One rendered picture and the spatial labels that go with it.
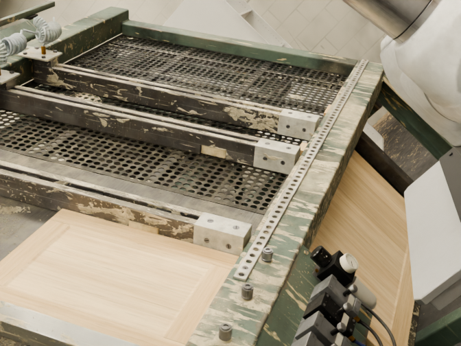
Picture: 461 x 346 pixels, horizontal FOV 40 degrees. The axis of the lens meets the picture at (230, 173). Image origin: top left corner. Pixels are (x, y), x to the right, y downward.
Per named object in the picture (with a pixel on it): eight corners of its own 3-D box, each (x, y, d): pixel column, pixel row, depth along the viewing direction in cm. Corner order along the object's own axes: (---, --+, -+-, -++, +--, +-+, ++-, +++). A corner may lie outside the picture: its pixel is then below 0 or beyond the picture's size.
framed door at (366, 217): (397, 375, 191) (403, 372, 189) (265, 248, 187) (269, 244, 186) (423, 224, 266) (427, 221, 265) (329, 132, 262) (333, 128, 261)
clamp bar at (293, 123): (311, 143, 210) (322, 74, 198) (5, 78, 242) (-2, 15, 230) (318, 132, 218) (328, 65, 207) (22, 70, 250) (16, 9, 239)
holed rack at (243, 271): (245, 281, 137) (245, 279, 136) (232, 278, 138) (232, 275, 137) (368, 61, 275) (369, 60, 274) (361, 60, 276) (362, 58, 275)
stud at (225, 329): (228, 344, 120) (229, 331, 119) (216, 340, 121) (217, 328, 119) (232, 335, 122) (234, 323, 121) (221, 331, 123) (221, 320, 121)
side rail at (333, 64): (350, 89, 275) (355, 64, 269) (121, 46, 304) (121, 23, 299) (354, 83, 281) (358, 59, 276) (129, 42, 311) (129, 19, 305)
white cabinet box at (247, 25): (383, 157, 521) (202, -22, 508) (332, 202, 543) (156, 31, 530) (383, 138, 578) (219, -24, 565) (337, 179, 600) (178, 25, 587)
